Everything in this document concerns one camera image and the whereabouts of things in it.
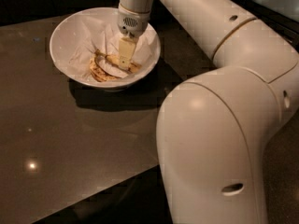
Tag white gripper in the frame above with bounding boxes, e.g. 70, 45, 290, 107
118, 5, 150, 70

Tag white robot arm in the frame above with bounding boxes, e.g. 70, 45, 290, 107
119, 0, 299, 224

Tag white bowl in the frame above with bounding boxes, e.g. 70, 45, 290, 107
50, 7, 151, 91

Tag white paper napkin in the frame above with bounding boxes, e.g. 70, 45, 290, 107
68, 24, 160, 83

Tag dark cabinet doors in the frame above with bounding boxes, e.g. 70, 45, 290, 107
0, 0, 119, 26

